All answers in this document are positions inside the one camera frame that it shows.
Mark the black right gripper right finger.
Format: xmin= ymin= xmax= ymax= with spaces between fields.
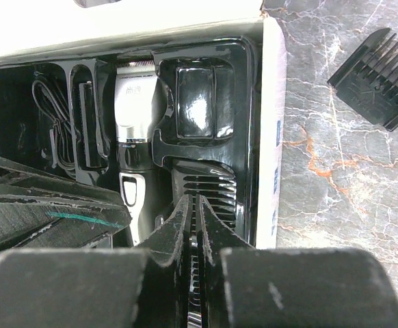
xmin=197 ymin=195 xmax=398 ymax=327

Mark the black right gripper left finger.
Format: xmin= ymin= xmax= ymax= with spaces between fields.
xmin=0 ymin=195 xmax=192 ymax=327

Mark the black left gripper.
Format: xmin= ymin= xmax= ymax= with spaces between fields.
xmin=0 ymin=157 xmax=131 ymax=252

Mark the black power cord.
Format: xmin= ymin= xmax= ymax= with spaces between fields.
xmin=31 ymin=79 xmax=79 ymax=178

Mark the small black clipper attachment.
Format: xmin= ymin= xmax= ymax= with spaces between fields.
xmin=79 ymin=81 xmax=103 ymax=169

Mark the black comb guard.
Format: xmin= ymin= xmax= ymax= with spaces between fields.
xmin=171 ymin=159 xmax=237 ymax=312
xmin=328 ymin=28 xmax=398 ymax=132

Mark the silver black hair clipper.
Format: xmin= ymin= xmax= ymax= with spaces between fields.
xmin=114 ymin=59 xmax=157 ymax=245

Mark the white cardboard clipper box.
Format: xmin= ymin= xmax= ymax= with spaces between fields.
xmin=0 ymin=1 xmax=287 ymax=249

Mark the black plastic box tray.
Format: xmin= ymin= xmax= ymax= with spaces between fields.
xmin=0 ymin=36 xmax=261 ymax=243

